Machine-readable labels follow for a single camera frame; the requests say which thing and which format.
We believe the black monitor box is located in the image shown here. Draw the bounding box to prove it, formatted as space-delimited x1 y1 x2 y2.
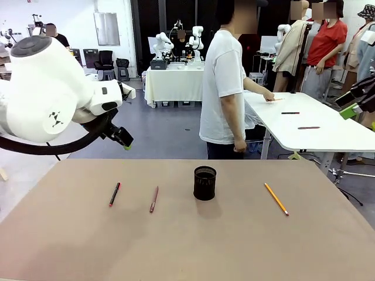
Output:
83 49 100 68

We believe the clear plastic bag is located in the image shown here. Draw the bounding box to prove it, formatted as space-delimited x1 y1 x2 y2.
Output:
244 101 265 130

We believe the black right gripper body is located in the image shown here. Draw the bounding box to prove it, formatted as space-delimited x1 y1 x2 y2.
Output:
351 76 375 112

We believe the person in black shirt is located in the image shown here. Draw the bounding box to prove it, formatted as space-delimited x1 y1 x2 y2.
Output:
45 23 71 50

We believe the grey wall panel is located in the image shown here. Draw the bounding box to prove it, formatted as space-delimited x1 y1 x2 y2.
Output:
93 12 121 47

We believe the person's left forearm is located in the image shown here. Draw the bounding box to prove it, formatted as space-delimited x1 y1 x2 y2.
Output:
244 77 269 97

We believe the mannequin with patterned hat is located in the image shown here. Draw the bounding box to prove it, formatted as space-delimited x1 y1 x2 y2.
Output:
342 4 375 88

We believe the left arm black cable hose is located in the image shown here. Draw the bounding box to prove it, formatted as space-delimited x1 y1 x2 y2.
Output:
0 112 120 156

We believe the person in white T-shirt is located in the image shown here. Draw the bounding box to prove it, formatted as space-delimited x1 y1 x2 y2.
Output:
199 0 264 160

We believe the person's right hand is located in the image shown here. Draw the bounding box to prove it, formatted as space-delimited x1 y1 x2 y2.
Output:
233 137 248 153

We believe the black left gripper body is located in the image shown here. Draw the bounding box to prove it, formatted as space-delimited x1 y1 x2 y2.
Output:
101 116 135 146

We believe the table with white cloth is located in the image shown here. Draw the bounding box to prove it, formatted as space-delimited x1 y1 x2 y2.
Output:
145 66 205 109

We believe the white plastic stool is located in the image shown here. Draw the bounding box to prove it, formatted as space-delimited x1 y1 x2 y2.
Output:
248 72 265 86

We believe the person in red shirt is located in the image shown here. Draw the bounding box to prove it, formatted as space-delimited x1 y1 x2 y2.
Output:
301 0 349 102

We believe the white side table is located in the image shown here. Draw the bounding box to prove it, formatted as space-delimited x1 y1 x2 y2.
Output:
244 92 375 176

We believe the person's right forearm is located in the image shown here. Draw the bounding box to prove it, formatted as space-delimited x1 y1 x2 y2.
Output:
223 112 247 141

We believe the black office chair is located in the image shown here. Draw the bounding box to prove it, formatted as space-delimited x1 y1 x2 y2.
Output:
94 50 115 81

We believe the black mesh pen holder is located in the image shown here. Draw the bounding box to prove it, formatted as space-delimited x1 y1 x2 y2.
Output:
193 166 217 202

